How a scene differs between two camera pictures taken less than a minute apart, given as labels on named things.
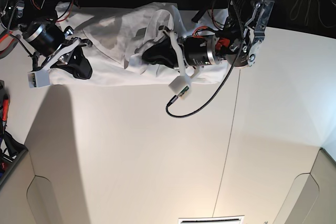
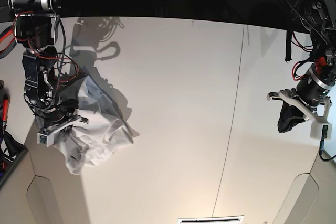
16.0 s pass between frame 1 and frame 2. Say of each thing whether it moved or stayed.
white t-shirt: moved
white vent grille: stayed
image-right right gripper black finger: moved
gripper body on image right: moved
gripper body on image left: moved
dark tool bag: stayed
